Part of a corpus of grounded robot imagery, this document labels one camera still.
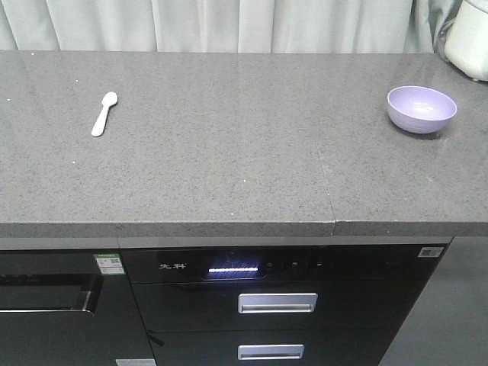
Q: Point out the black disinfection cabinet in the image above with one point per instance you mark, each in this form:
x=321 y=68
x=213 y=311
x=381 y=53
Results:
x=188 y=300

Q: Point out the white plastic spoon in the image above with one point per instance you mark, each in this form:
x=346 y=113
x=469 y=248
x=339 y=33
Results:
x=108 y=101

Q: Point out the white label sticker dishwasher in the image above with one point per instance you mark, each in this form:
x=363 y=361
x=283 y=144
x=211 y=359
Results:
x=135 y=362

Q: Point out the green energy label sticker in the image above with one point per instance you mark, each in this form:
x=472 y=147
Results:
x=109 y=264

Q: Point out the white QR sticker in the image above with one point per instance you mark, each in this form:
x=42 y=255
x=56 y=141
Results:
x=431 y=252

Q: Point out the purple bowl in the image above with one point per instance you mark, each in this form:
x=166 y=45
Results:
x=420 y=110

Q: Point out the silver drawer handle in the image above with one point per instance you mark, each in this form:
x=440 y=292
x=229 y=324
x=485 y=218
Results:
x=277 y=303
x=270 y=352

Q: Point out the silver lower drawer handle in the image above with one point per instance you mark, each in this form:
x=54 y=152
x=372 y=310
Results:
x=270 y=352

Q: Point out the white rice cooker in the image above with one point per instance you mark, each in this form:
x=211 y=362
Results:
x=466 y=44

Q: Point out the black built-in dishwasher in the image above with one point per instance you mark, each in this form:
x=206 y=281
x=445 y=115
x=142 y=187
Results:
x=57 y=308

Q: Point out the silver upper drawer handle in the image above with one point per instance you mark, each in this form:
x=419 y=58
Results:
x=277 y=303

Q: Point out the grey cabinet door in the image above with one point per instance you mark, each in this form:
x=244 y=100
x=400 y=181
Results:
x=448 y=323

